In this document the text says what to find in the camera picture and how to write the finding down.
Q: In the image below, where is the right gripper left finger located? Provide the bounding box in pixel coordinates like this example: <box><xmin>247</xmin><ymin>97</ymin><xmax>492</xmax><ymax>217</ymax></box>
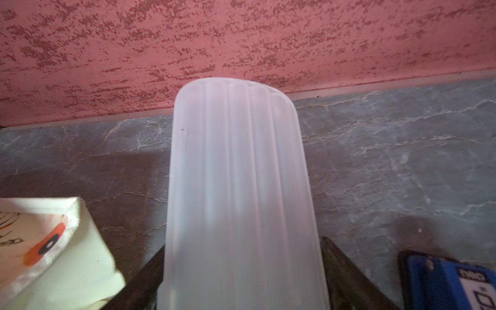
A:
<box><xmin>102</xmin><ymin>246</ymin><xmax>165</xmax><ymax>310</ymax></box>

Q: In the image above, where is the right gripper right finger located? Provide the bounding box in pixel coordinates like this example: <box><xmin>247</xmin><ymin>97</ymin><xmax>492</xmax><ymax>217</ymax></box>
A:
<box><xmin>320</xmin><ymin>237</ymin><xmax>399</xmax><ymax>309</ymax></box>

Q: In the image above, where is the printed canvas tote bag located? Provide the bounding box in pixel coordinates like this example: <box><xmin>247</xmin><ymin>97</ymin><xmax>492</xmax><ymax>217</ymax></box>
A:
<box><xmin>1</xmin><ymin>197</ymin><xmax>125</xmax><ymax>309</ymax></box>

